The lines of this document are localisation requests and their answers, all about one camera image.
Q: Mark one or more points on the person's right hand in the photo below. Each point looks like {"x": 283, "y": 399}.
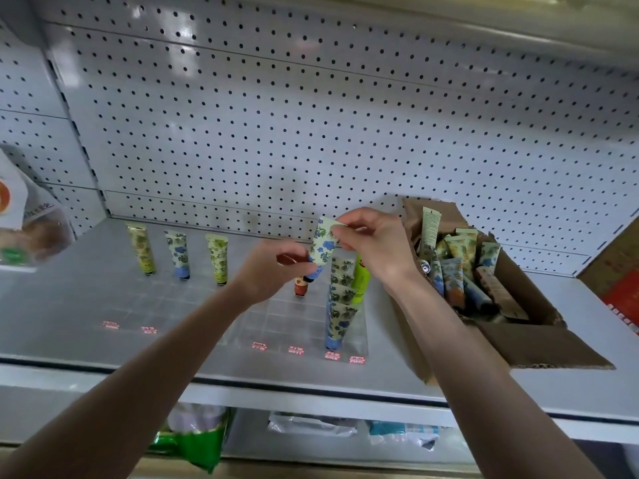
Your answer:
{"x": 387, "y": 244}

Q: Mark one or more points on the green floral cream tube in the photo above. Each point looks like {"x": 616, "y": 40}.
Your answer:
{"x": 218, "y": 259}

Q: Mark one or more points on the row of red price labels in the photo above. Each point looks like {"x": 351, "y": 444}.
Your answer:
{"x": 263, "y": 346}

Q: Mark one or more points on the teal and white packet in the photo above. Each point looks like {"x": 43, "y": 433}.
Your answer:
{"x": 404, "y": 433}

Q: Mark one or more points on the person's left hand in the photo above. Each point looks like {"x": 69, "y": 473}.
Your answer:
{"x": 269, "y": 274}

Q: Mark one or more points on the red and brown carton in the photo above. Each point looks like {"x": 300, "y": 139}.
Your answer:
{"x": 621, "y": 284}

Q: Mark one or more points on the person's left thumb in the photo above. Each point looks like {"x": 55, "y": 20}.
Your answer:
{"x": 292, "y": 249}

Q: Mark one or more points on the bright green cream tube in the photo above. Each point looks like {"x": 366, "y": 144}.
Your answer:
{"x": 361, "y": 281}

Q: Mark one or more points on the clear bread bag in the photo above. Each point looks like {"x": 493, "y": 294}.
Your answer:
{"x": 30, "y": 224}

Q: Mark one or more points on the pile of assorted cream tubes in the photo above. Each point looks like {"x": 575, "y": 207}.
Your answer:
{"x": 462, "y": 274}

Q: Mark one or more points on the yellow floral cream tube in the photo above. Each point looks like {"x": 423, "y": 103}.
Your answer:
{"x": 141, "y": 249}

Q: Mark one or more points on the green snack packet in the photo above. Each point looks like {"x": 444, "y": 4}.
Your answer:
{"x": 199, "y": 443}

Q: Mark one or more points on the white plastic packet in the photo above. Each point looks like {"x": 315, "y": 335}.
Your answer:
{"x": 309, "y": 425}

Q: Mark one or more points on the white metal shelf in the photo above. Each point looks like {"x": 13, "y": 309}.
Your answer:
{"x": 60, "y": 319}

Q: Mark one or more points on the clear plastic divider tray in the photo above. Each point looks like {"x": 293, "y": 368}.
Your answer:
{"x": 209, "y": 314}

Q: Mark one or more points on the blue floral cream tube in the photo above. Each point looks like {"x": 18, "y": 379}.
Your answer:
{"x": 178, "y": 254}
{"x": 342, "y": 324}
{"x": 322, "y": 249}
{"x": 342, "y": 293}
{"x": 343, "y": 270}

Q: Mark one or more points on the brown cardboard box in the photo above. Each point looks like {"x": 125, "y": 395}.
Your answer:
{"x": 529, "y": 339}

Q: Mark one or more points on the white pegboard back panel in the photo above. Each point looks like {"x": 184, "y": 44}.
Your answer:
{"x": 299, "y": 119}

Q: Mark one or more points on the orange cream tube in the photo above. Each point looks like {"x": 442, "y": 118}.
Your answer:
{"x": 301, "y": 288}

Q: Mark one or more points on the person's right forearm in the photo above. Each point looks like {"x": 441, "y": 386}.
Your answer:
{"x": 479, "y": 389}

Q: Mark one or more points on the person's right thumb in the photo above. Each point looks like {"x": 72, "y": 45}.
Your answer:
{"x": 352, "y": 238}

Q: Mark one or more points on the person's left forearm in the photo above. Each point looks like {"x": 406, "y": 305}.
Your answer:
{"x": 130, "y": 389}

